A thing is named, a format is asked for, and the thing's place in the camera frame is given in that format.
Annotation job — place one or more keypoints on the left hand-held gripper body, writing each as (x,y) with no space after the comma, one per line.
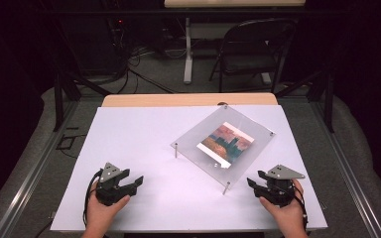
(109,190)

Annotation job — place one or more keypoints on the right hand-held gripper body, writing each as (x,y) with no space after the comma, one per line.
(278,191)

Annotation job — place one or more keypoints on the painting print photo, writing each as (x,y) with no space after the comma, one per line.
(226,145)

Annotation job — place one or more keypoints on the clear acrylic photo frame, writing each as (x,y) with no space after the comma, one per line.
(191,145)

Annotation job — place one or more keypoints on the person's left hand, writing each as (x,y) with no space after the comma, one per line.
(99,216)

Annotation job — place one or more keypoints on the person's right hand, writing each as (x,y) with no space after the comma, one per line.
(291,218)

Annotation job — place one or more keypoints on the white table board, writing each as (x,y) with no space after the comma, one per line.
(139,139)

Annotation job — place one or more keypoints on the light wooden table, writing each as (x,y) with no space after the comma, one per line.
(178,99)

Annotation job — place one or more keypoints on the black metal stand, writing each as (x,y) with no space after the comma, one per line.
(328,99)
(58,99)

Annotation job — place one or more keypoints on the black folding chair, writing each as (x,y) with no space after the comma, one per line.
(244,62)

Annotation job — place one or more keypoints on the white table leg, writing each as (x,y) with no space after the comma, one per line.
(188,56)

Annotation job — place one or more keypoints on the dark equipment with red light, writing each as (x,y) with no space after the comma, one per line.
(119,31)

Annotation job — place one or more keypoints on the black horizontal bar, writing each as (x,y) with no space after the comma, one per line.
(145,11)

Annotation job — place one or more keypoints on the pale background table top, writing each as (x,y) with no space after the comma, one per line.
(234,3)

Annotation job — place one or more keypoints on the aluminium floor rail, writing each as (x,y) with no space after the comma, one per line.
(29,178)
(347,172)

